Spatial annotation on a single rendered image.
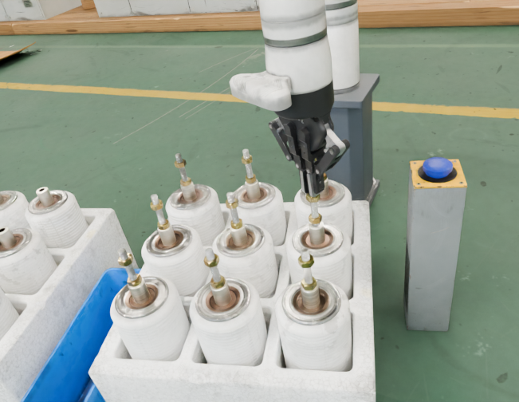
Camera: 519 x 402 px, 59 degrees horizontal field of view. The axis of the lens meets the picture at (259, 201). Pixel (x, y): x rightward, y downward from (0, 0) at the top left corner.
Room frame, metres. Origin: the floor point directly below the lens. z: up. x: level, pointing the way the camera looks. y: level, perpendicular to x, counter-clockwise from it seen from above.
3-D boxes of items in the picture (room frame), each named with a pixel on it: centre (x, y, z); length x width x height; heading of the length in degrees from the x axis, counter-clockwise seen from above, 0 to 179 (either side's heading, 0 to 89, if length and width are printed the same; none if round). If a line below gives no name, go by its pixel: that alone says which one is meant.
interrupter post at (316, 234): (0.51, -0.07, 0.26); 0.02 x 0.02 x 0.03
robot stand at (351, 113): (0.94, -0.22, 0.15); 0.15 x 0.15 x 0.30; 58
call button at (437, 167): (0.54, -0.26, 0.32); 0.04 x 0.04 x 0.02
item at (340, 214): (0.63, -0.11, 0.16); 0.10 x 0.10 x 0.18
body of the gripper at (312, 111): (0.51, -0.07, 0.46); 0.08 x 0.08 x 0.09
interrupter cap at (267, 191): (0.66, 0.01, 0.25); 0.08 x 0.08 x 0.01
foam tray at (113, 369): (0.54, 0.04, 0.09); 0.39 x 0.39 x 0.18; 74
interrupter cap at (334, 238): (0.51, -0.07, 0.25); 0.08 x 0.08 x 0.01
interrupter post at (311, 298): (0.40, -0.04, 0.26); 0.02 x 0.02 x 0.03
